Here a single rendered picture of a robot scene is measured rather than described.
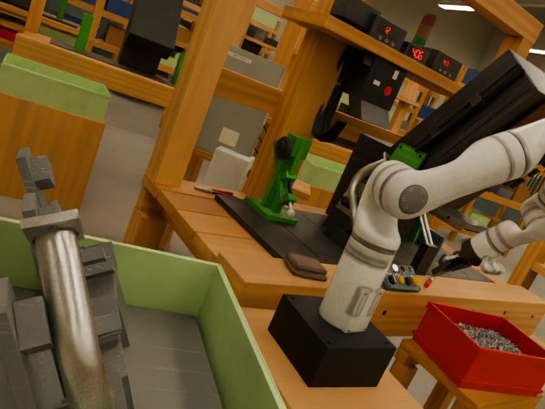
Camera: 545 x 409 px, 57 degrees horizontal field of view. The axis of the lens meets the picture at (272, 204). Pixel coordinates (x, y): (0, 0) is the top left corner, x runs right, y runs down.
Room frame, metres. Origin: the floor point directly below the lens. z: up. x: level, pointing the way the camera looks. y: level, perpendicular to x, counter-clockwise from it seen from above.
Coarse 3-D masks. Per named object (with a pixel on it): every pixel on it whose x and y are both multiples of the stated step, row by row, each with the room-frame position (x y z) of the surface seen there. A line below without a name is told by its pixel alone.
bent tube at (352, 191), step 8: (384, 152) 1.66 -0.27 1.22; (384, 160) 1.64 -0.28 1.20; (368, 168) 1.67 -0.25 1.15; (360, 176) 1.68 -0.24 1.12; (352, 184) 1.68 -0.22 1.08; (352, 192) 1.66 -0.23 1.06; (352, 200) 1.64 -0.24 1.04; (352, 208) 1.62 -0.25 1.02; (352, 216) 1.60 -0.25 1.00; (352, 224) 1.58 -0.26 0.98
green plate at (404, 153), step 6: (402, 144) 1.69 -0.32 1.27; (396, 150) 1.69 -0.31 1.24; (402, 150) 1.68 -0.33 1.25; (408, 150) 1.66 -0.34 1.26; (396, 156) 1.68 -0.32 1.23; (402, 156) 1.66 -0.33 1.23; (408, 156) 1.65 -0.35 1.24; (414, 156) 1.63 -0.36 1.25; (420, 156) 1.62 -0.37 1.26; (426, 156) 1.62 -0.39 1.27; (408, 162) 1.63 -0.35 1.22; (414, 162) 1.62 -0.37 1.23; (420, 162) 1.61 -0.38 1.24; (414, 168) 1.61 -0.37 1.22
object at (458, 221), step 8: (440, 208) 1.63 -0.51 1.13; (448, 208) 1.71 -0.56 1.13; (440, 216) 1.60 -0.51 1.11; (448, 216) 1.57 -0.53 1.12; (456, 216) 1.59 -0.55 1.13; (464, 216) 1.67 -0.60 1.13; (448, 224) 1.56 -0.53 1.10; (456, 224) 1.54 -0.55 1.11; (464, 224) 1.53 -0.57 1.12; (472, 224) 1.56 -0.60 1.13; (480, 224) 1.64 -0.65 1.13
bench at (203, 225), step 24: (144, 192) 1.53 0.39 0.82; (168, 192) 1.45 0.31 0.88; (192, 192) 1.55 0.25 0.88; (240, 192) 1.79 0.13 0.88; (144, 216) 1.51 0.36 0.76; (168, 216) 1.53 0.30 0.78; (192, 216) 1.34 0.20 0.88; (216, 216) 1.42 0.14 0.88; (144, 240) 1.51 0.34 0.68; (192, 240) 1.23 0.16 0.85; (216, 240) 1.23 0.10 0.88; (240, 240) 1.31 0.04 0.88; (456, 408) 1.95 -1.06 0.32
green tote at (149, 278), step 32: (0, 224) 0.74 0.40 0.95; (0, 256) 0.74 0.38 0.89; (32, 256) 0.76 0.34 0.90; (128, 256) 0.83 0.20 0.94; (160, 256) 0.85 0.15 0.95; (32, 288) 0.77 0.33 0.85; (128, 288) 0.84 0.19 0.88; (160, 288) 0.86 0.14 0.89; (192, 288) 0.89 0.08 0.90; (224, 288) 0.83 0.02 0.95; (224, 320) 0.78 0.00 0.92; (224, 352) 0.74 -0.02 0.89; (256, 352) 0.66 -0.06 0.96; (224, 384) 0.70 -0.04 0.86; (256, 384) 0.62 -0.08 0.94
